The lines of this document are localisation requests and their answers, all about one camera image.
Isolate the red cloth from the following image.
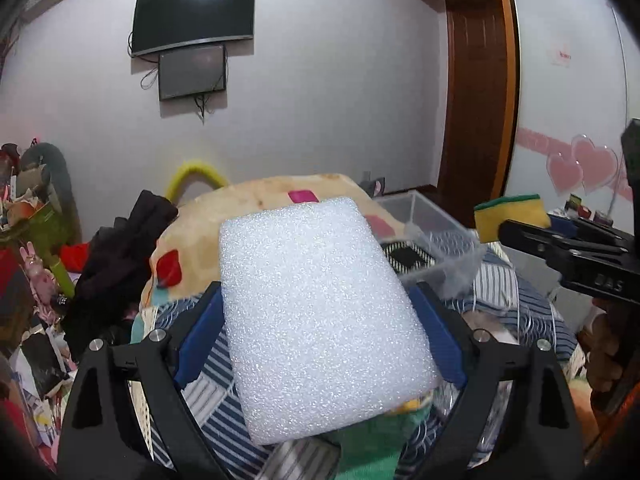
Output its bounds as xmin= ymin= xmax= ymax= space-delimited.
xmin=60 ymin=241 xmax=96 ymax=272

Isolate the clear plastic storage box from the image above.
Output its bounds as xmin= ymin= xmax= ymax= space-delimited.
xmin=372 ymin=191 xmax=485 ymax=297

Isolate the large black wall television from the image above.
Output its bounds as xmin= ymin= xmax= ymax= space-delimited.
xmin=131 ymin=0 xmax=256 ymax=58

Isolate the yellow green sponge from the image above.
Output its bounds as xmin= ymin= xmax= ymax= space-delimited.
xmin=473 ymin=194 xmax=552 ymax=244

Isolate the green cloth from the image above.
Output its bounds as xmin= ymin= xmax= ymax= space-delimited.
xmin=320 ymin=400 xmax=436 ymax=480

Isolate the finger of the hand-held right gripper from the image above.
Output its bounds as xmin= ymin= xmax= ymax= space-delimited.
xmin=498 ymin=219 xmax=630 ymax=273

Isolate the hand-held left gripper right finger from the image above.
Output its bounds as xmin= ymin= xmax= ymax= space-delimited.
xmin=400 ymin=281 xmax=586 ymax=480

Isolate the small black wall monitor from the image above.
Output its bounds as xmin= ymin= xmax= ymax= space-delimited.
xmin=158 ymin=43 xmax=228 ymax=102

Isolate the dark clothing pile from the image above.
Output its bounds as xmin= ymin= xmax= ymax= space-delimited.
xmin=64 ymin=189 xmax=180 ymax=361

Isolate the person's right hand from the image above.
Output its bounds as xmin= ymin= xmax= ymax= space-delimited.
xmin=576 ymin=297 xmax=632 ymax=416

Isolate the blue striped bedding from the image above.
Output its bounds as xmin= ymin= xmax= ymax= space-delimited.
xmin=127 ymin=240 xmax=578 ymax=480

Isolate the pink heart wall decoration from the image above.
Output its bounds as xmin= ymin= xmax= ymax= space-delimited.
xmin=546 ymin=135 xmax=621 ymax=196

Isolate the white foam block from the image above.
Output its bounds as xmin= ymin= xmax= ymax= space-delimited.
xmin=219 ymin=196 xmax=444 ymax=447

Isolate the wooden door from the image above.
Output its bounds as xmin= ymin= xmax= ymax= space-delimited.
xmin=386 ymin=0 xmax=521 ymax=201

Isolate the yellow green curved tube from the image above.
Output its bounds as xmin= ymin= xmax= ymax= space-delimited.
xmin=165 ymin=159 xmax=230 ymax=207

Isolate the pink plush rabbit toy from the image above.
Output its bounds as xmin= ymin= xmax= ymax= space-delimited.
xmin=19 ymin=241 xmax=63 ymax=321

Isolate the cream patterned blanket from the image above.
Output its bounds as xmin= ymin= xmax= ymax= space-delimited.
xmin=139 ymin=173 xmax=401 ymax=311

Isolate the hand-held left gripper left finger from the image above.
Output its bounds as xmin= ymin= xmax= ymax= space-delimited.
xmin=56 ymin=281 xmax=231 ymax=480

